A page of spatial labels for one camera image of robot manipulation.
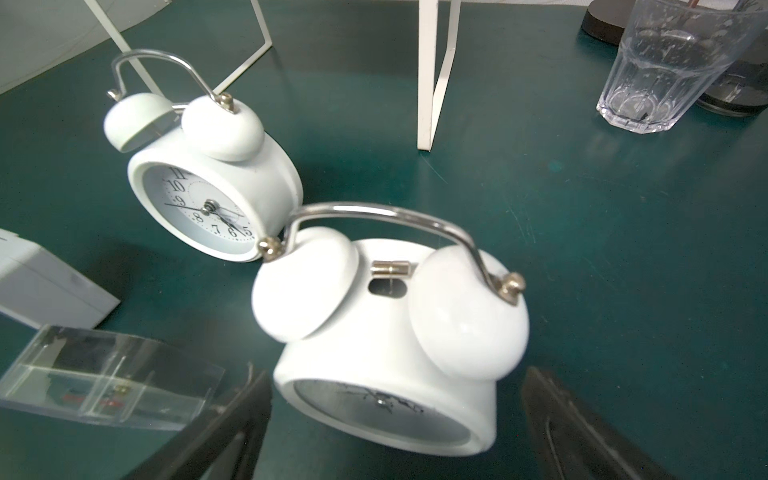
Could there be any white cube alarm clock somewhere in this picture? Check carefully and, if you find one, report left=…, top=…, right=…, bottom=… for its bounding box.
left=1, top=230, right=120, bottom=329

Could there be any dark metal jewelry stand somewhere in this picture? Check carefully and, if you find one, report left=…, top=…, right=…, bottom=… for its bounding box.
left=580, top=0, right=768, bottom=118

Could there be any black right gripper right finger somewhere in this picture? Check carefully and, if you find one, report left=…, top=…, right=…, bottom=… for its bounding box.
left=521, top=366, right=674, bottom=479

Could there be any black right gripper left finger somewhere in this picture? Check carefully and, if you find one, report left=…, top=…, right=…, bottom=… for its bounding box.
left=125, top=370, right=272, bottom=479

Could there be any yellow wooden two-tier shelf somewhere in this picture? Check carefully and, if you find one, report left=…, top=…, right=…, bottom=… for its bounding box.
left=86, top=1, right=462, bottom=152

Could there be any white twin-bell alarm clock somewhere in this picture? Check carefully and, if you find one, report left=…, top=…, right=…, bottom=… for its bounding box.
left=252, top=202, right=530, bottom=457

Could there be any clear drinking glass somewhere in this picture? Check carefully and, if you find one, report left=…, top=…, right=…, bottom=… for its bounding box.
left=595, top=0, right=768, bottom=135

